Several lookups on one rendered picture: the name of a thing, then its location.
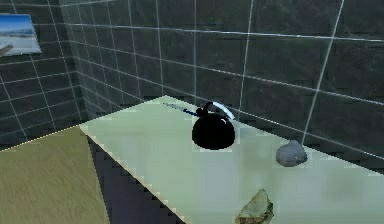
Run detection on black kettle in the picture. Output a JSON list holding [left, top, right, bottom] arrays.
[[191, 101, 237, 151]]

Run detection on pale green counter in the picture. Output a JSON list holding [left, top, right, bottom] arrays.
[[79, 95, 384, 224]]

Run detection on grey round lump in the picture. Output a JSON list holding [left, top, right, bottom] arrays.
[[275, 139, 309, 168]]

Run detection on framed seaside picture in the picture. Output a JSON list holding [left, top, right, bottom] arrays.
[[0, 13, 43, 57]]

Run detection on blue-handled knife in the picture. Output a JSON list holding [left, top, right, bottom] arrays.
[[162, 102, 200, 118]]

